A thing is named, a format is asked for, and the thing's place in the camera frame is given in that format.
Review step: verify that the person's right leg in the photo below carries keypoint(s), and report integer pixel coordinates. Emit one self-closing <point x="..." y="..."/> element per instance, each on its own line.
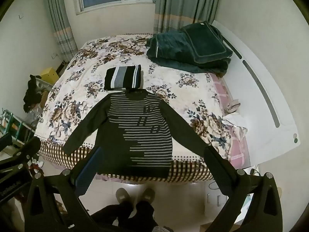
<point x="144" y="215"/>

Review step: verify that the black hanging clothes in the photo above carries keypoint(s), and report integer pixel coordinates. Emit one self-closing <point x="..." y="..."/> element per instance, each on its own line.
<point x="31" y="94"/>

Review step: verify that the wall switch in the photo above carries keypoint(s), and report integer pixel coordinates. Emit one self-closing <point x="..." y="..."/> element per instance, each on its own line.
<point x="21" y="16"/>

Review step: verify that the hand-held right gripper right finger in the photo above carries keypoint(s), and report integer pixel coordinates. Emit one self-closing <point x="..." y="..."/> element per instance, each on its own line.
<point x="218" y="171"/>

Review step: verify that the dark green folded blanket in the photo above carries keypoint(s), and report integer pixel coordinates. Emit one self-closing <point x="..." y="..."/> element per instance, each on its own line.
<point x="169" y="50"/>

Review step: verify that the folded black white striped sweater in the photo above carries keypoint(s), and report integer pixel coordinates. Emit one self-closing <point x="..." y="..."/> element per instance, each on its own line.
<point x="123" y="77"/>

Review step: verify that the person's left leg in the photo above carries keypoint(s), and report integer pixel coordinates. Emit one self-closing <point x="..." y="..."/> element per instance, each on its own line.
<point x="115" y="216"/>

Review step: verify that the yellow box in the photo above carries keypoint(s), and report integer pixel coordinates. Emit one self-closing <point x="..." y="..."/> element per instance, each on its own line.
<point x="50" y="75"/>

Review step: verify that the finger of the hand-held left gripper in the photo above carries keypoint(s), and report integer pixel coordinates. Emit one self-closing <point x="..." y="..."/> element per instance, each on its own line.
<point x="30" y="147"/>

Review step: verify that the white bed headboard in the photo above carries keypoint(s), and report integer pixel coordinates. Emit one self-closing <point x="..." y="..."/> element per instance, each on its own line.
<point x="263" y="72"/>

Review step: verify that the pink bed sheet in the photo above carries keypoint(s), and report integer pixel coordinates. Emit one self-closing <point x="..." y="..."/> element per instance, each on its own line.
<point x="236" y="145"/>

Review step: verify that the grey-green curtain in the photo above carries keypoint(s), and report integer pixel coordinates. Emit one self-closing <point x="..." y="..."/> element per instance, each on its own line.
<point x="183" y="2"/>
<point x="60" y="17"/>

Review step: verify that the dark green pillow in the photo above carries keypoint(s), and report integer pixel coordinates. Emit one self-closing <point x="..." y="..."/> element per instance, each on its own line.
<point x="207" y="41"/>

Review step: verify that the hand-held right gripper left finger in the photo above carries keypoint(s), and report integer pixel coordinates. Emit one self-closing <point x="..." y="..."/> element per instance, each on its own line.
<point x="85" y="174"/>

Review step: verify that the white nightstand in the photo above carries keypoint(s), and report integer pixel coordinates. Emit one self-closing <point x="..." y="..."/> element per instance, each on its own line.
<point x="214" y="198"/>

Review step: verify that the grey slipper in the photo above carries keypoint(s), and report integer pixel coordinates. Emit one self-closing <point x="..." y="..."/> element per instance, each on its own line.
<point x="147" y="195"/>
<point x="123" y="195"/>

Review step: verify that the floral bed blanket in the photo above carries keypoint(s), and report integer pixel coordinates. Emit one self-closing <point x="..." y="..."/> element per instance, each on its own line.
<point x="79" y="82"/>

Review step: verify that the person's leg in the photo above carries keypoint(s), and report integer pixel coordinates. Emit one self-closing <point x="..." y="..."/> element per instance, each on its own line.
<point x="115" y="216"/>
<point x="144" y="215"/>

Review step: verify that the white crumpled cloth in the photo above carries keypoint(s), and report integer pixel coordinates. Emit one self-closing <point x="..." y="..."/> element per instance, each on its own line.
<point x="235" y="124"/>

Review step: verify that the dark grey-striped sweater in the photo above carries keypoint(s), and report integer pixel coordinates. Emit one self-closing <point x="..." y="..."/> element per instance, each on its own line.
<point x="142" y="135"/>

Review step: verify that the green crate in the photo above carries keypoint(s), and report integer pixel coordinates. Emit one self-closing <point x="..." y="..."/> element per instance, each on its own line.
<point x="14" y="125"/>

